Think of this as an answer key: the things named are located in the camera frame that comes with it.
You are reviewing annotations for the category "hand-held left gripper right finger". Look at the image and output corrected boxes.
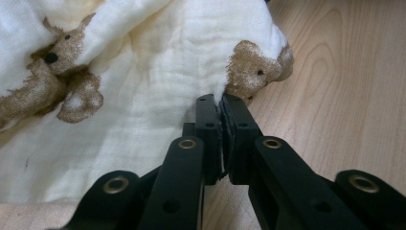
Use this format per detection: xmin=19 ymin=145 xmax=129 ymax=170
xmin=221 ymin=92 xmax=264 ymax=186

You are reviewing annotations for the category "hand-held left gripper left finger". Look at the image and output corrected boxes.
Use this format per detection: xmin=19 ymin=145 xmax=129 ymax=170
xmin=181 ymin=93 xmax=224 ymax=187

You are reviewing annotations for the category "white cloth with bear print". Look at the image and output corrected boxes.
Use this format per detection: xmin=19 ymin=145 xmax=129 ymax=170
xmin=0 ymin=0 xmax=296 ymax=206

